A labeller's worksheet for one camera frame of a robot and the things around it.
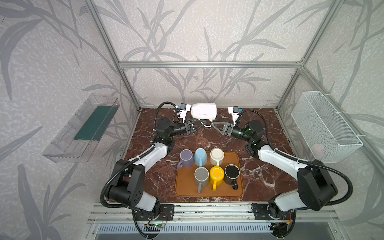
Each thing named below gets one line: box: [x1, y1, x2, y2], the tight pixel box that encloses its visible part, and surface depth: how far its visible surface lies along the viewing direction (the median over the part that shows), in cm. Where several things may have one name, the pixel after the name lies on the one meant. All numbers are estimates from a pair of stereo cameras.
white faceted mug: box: [191, 102, 217, 122], surface depth 69 cm
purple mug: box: [177, 148, 194, 169], surface depth 87 cm
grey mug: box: [194, 166, 210, 194], surface depth 77 cm
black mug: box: [223, 164, 241, 191], surface depth 79 cm
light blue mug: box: [194, 147, 208, 167], surface depth 86 cm
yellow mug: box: [209, 166, 225, 191], surface depth 79 cm
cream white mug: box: [210, 148, 225, 167], surface depth 88 cm
